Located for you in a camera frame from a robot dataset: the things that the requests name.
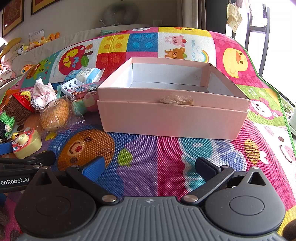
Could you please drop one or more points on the small white yellow plush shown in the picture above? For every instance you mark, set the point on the small white yellow plush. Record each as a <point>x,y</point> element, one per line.
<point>20,49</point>

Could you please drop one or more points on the green black crochet toy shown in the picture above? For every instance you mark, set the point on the green black crochet toy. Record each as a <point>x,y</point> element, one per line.
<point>5,122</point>

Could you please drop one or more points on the white paper card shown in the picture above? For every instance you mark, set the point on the white paper card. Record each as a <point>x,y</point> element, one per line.
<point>35,36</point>

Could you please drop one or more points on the yellow banana plush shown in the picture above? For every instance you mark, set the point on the yellow banana plush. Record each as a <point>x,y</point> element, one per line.
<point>10,45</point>

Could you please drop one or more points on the orange round squishy in bag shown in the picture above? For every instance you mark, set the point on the orange round squishy in bag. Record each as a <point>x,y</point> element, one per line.
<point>56,113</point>

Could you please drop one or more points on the orange fish plush toy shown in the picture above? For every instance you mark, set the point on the orange fish plush toy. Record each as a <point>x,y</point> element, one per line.
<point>26,68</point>

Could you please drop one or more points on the red yellow framed picture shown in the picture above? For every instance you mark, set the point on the red yellow framed picture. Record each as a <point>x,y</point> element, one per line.
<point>45,5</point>

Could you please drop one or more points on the beige curtain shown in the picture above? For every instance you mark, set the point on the beige curtain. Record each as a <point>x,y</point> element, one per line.
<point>201,14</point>

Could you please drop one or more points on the small yellow bell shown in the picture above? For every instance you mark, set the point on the small yellow bell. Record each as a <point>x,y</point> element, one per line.
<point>15,136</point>

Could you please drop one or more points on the pink cardboard box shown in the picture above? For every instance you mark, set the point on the pink cardboard box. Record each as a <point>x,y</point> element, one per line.
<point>161,120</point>

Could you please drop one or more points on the pink white lace cloth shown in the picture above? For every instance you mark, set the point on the pink white lace cloth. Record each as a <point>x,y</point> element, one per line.
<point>42,93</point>

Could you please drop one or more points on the teal cloth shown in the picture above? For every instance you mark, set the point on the teal cloth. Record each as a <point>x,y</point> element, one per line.
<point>109,31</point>

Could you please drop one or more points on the pink floral cushion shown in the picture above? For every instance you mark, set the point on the pink floral cushion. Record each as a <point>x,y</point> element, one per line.
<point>7,68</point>

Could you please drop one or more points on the pale yellow hanging cloth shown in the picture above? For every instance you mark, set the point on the pale yellow hanging cloth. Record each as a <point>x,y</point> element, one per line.
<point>234,17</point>

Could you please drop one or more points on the colourful cartoon play mat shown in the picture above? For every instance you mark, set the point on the colourful cartoon play mat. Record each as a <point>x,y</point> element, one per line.
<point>148,157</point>

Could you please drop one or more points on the pink printed card package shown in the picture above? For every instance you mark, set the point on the pink printed card package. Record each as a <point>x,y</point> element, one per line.
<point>86,88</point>

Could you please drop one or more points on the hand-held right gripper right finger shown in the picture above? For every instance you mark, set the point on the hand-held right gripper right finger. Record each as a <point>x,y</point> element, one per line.
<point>205,168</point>

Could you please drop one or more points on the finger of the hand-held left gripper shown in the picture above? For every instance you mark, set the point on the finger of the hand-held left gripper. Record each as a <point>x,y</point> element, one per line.
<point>4,148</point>
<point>34,158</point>

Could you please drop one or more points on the grey round fan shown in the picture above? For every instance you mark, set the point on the grey round fan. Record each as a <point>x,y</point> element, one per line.
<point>119,14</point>

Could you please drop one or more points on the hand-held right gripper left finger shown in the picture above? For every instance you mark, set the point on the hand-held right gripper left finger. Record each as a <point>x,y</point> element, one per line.
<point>96,168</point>

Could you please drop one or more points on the person's left forearm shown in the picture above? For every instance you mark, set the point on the person's left forearm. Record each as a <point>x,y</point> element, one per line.
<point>3,219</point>

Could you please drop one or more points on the large red framed picture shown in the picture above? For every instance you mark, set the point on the large red framed picture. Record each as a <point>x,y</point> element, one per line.
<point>12,16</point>

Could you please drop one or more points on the blue white wet wipes pack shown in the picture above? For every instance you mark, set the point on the blue white wet wipes pack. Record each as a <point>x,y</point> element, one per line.
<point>89,75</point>

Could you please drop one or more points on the white plastic holder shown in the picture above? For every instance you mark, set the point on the white plastic holder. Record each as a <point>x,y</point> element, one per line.
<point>69,88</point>

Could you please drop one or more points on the brown crochet house red roof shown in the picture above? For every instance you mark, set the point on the brown crochet house red roof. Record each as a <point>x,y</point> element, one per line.
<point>16,109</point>

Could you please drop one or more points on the yellow toy camera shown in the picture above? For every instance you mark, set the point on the yellow toy camera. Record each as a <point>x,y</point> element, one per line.
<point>27,144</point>

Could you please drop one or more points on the orange yellow plush toys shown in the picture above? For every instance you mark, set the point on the orange yellow plush toys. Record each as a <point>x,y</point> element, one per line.
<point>49,38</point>

